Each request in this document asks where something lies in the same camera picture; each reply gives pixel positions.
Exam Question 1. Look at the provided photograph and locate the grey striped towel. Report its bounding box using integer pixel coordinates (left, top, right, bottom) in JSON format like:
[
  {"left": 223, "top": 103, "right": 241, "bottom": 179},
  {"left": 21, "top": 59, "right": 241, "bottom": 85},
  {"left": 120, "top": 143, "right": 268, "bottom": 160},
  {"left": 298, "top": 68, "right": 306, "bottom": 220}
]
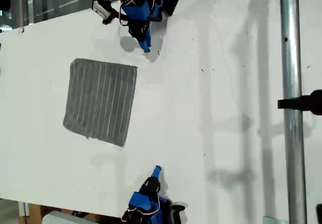
[{"left": 62, "top": 57, "right": 138, "bottom": 148}]

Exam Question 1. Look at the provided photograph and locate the white box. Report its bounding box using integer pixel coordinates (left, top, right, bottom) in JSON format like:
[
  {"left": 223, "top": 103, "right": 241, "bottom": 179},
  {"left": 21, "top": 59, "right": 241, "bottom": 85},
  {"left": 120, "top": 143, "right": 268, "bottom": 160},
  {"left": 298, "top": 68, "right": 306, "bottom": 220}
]
[{"left": 41, "top": 210, "right": 98, "bottom": 224}]

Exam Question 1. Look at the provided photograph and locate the wooden table leg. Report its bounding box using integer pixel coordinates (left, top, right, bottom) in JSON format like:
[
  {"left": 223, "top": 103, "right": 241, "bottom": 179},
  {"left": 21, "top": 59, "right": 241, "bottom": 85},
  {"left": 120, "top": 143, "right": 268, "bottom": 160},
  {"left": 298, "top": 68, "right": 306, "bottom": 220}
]
[{"left": 25, "top": 203, "right": 43, "bottom": 224}]

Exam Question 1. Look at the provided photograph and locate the black clamp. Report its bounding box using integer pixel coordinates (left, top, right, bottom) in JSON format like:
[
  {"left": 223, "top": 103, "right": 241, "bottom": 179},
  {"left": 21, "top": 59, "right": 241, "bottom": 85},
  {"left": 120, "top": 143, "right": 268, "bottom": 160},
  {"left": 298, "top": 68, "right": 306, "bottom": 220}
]
[{"left": 277, "top": 89, "right": 322, "bottom": 116}]

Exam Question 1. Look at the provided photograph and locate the red white servo wire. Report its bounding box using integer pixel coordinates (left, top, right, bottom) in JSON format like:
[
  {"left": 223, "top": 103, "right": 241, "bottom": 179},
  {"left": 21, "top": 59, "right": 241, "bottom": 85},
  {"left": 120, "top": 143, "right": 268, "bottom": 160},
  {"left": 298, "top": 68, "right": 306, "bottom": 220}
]
[
  {"left": 122, "top": 196, "right": 161, "bottom": 221},
  {"left": 119, "top": 0, "right": 142, "bottom": 27}
]

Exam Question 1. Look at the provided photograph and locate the short black camera stalk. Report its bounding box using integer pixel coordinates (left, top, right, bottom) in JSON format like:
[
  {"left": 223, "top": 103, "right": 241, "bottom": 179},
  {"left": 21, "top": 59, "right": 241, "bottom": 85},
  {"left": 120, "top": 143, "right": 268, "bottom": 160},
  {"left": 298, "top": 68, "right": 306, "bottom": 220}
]
[{"left": 102, "top": 9, "right": 120, "bottom": 26}]

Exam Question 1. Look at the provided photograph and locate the black camera box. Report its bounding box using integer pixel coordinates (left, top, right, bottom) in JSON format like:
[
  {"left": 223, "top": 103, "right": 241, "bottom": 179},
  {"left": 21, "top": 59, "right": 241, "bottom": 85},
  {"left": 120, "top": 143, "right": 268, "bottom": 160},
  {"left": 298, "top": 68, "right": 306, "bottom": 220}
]
[
  {"left": 170, "top": 203, "right": 186, "bottom": 224},
  {"left": 91, "top": 0, "right": 112, "bottom": 18}
]

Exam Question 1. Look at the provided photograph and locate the white leg bracket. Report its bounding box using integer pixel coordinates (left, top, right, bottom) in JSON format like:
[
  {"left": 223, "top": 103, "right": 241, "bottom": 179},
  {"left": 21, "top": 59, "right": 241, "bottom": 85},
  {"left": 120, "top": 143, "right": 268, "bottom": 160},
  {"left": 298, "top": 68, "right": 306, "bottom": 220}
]
[{"left": 18, "top": 201, "right": 30, "bottom": 217}]

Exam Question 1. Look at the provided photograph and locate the steel post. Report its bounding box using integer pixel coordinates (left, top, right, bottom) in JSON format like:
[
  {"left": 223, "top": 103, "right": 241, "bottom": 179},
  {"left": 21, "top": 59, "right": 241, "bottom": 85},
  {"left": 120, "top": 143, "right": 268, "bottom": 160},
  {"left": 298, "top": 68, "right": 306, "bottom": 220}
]
[{"left": 279, "top": 0, "right": 308, "bottom": 224}]

